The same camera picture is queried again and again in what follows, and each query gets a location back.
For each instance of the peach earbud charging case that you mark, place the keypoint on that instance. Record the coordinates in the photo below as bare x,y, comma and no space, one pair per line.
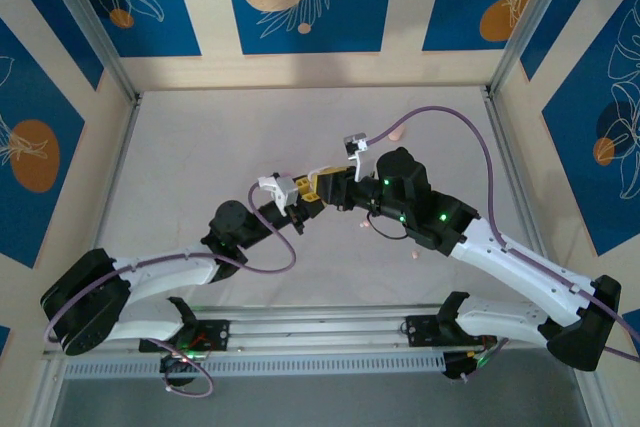
398,134

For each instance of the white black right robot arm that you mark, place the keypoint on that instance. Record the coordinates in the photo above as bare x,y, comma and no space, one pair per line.
520,267

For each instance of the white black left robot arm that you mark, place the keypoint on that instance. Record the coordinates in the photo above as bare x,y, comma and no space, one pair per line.
165,272

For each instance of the black base connector block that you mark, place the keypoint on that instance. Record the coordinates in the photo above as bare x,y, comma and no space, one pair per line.
465,364
180,369

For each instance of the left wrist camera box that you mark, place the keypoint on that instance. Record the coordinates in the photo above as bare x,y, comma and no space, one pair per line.
280,192

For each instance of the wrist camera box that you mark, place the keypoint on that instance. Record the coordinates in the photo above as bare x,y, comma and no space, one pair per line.
280,192
356,144

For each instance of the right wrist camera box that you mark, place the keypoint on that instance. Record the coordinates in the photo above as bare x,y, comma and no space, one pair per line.
356,144

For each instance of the aluminium side rail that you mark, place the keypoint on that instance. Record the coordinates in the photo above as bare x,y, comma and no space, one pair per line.
517,182
111,182

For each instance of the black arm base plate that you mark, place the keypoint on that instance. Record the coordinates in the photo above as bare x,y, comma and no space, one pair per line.
425,329
215,334

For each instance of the aluminium mounting rail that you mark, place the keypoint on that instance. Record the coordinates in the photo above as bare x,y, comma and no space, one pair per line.
320,329

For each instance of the aluminium corner post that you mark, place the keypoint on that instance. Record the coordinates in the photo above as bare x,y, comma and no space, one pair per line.
94,27
525,22

